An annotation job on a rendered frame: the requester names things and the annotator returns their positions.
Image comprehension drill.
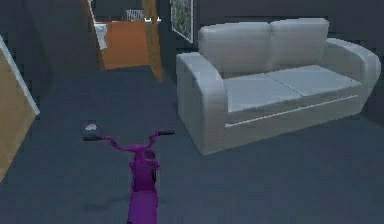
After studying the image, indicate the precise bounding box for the grey two-seat sofa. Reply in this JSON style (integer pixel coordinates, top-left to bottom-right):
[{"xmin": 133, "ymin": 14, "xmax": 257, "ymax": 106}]
[{"xmin": 175, "ymin": 17, "xmax": 382, "ymax": 156}]

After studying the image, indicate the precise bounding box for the brown wooden room door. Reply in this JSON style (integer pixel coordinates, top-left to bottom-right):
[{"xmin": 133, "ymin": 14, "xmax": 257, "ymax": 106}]
[{"xmin": 141, "ymin": 0, "xmax": 164, "ymax": 83}]

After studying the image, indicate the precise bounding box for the white slatted furniture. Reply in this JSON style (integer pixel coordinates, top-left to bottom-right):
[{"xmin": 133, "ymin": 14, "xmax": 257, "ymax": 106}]
[{"xmin": 125, "ymin": 8, "xmax": 145, "ymax": 21}]

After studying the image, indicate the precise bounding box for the tan wooden room door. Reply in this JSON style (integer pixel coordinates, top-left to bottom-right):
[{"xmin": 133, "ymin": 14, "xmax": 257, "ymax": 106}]
[{"xmin": 0, "ymin": 33, "xmax": 41, "ymax": 184}]

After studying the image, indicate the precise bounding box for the framed wall painting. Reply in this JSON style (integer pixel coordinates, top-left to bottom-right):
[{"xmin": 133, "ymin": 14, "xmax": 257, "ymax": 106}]
[{"xmin": 170, "ymin": 0, "xmax": 195, "ymax": 44}]

